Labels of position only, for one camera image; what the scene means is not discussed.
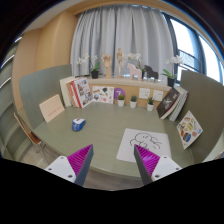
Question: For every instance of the white wall socket plate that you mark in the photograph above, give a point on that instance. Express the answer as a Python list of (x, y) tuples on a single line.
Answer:
[(158, 95), (144, 93)]

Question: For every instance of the green felt desk partition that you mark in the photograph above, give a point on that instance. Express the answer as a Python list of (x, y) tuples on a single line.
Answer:
[(206, 100), (40, 86)]

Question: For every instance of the wooden artist mannequin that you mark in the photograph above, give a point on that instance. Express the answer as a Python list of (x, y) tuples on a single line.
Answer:
[(120, 60)]

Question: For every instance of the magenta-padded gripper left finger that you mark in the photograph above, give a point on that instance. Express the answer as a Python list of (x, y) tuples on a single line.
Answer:
[(61, 166)]

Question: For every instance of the grey curtain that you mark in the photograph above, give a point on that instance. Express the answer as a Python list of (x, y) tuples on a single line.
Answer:
[(120, 30)]

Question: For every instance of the green shelf unit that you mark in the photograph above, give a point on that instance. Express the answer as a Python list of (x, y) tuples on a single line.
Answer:
[(8, 126)]

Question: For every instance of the small plant in white pot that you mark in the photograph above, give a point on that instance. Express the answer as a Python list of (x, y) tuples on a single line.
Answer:
[(150, 106), (121, 102), (133, 103)]

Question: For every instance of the brown book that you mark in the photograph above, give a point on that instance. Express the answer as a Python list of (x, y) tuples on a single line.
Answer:
[(70, 95)]

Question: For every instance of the round purple number sign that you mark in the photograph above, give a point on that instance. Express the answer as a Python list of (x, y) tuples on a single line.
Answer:
[(119, 92)]

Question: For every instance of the thick white book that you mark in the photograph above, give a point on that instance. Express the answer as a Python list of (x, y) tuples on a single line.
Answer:
[(180, 106)]

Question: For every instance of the black horse figure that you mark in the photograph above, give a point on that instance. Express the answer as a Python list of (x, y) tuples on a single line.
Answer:
[(151, 71)]

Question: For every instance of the dark-framed window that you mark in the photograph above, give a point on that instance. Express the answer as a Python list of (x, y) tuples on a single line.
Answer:
[(186, 43)]

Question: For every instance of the white mouse pad with drawing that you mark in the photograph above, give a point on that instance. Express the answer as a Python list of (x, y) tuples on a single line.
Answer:
[(133, 146)]

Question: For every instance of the wooden hand model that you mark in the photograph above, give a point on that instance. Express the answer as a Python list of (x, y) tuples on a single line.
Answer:
[(107, 65)]

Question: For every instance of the wooden desk back shelf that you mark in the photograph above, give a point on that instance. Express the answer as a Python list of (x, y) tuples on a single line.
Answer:
[(130, 83)]

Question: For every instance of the pink horse figure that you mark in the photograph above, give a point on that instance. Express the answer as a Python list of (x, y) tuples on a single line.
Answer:
[(134, 70)]

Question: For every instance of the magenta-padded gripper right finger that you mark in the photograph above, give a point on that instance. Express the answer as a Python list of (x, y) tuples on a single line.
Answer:
[(165, 166)]

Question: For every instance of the white sheet of mixed stickers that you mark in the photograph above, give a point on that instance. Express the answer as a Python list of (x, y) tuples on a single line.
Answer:
[(103, 94)]

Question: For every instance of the blue and white computer mouse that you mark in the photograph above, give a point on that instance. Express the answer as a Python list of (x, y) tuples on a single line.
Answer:
[(78, 125)]

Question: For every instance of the red-spined photo cover book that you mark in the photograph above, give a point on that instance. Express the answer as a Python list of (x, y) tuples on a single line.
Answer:
[(82, 92)]

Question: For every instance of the white orchid in black pot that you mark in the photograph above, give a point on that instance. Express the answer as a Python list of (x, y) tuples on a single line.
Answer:
[(135, 56), (171, 81), (95, 74)]

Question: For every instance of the colourful food sticker sheet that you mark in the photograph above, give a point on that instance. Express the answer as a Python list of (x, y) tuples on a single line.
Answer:
[(189, 129)]

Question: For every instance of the black cover book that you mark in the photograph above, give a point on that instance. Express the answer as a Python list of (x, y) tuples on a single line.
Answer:
[(168, 103)]

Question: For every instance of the pale pink booklet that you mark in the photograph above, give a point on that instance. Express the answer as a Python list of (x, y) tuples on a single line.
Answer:
[(51, 108)]

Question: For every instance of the wooden chair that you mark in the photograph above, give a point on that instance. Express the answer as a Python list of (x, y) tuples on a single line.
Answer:
[(28, 133)]

